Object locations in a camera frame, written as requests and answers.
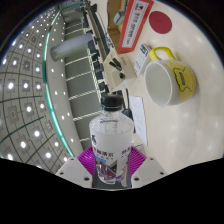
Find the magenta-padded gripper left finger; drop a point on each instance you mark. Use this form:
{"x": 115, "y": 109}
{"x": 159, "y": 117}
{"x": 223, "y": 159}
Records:
{"x": 75, "y": 168}

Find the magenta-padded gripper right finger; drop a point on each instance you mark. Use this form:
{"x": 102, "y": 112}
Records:
{"x": 146, "y": 168}

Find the clear black-capped water bottle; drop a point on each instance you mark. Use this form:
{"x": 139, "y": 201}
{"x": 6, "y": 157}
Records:
{"x": 111, "y": 140}

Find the white and yellow mug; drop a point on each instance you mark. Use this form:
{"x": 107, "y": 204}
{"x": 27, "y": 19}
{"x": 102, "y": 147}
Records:
{"x": 181, "y": 80}

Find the group of ceiling lights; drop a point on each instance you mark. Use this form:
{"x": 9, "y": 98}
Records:
{"x": 26, "y": 85}

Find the row of black office chairs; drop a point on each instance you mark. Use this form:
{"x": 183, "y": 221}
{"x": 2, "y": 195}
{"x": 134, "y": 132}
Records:
{"x": 96, "y": 66}

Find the small black tool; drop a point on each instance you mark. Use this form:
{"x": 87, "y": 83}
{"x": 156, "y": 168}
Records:
{"x": 116, "y": 65}

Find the white remote control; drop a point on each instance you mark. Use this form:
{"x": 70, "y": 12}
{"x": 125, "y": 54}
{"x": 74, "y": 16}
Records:
{"x": 141, "y": 60}

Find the red-fronted open cardboard box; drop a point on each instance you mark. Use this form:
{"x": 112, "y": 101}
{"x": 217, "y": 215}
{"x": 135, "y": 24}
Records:
{"x": 135, "y": 23}

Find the flat round red coaster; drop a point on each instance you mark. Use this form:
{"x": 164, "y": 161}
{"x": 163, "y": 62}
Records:
{"x": 160, "y": 22}

